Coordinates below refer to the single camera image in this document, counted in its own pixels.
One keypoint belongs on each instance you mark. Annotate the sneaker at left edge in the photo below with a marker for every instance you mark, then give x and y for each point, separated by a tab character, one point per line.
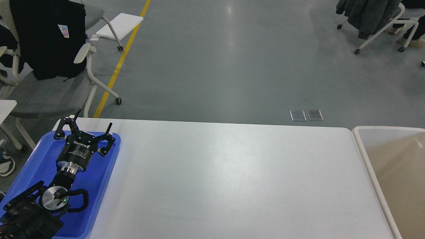
7	163

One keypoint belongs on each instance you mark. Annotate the grey office chair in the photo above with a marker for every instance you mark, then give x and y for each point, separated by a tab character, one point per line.
54	97

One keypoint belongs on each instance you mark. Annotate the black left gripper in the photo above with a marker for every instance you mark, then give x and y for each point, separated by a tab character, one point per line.
75	151

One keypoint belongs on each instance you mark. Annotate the left metal floor plate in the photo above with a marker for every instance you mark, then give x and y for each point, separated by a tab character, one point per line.
297	115

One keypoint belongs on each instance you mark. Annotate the right metal floor plate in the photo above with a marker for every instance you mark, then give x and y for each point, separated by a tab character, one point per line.
315	115

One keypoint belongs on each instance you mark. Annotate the seated person beige shoes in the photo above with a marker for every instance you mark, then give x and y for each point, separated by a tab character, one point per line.
413	43

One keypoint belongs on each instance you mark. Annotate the black jacket on chair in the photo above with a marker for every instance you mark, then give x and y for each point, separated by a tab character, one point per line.
49	34

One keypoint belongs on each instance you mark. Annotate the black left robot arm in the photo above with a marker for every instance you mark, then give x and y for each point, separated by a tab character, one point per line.
36	212

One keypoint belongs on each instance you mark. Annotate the dark grey hanging coat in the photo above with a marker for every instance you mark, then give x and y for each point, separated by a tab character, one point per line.
368	16

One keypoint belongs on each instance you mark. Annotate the metal floor plate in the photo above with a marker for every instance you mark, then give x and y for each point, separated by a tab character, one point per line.
297	115
315	115

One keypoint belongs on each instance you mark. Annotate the beige plastic bin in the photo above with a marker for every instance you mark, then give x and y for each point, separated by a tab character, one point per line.
395	161

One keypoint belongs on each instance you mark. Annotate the white side table corner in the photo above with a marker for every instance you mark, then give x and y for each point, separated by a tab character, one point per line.
6	107

